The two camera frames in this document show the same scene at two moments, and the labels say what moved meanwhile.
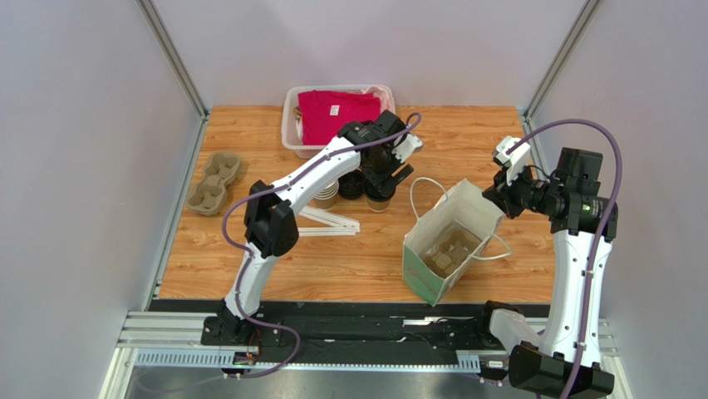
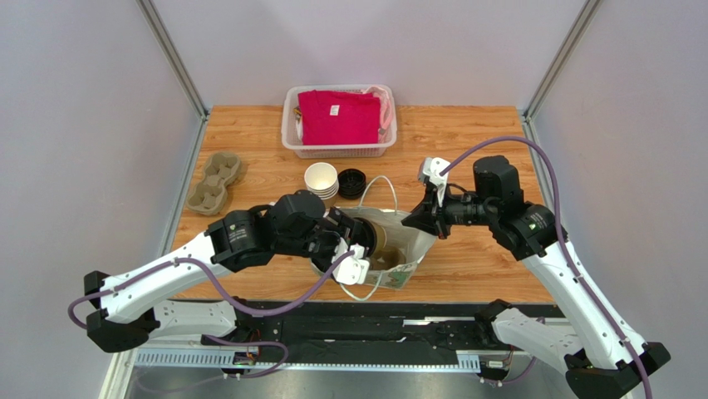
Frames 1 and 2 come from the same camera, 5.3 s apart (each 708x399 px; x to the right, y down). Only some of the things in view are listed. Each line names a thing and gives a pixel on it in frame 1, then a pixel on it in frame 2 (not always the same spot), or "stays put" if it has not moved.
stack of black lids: x=351 y=185 stays put
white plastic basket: x=288 y=116 stays put
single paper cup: x=378 y=206 to x=381 y=238
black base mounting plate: x=325 y=332 stays put
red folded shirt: x=324 y=113 stays put
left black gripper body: x=380 y=174 to x=326 y=233
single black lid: x=374 y=194 to x=365 y=234
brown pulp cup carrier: x=208 y=197 stays put
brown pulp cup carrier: x=450 y=248 to x=386 y=257
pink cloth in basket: x=383 y=96 stays put
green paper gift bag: x=448 y=241 to x=405 y=231
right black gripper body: x=503 y=196 to x=436 y=208
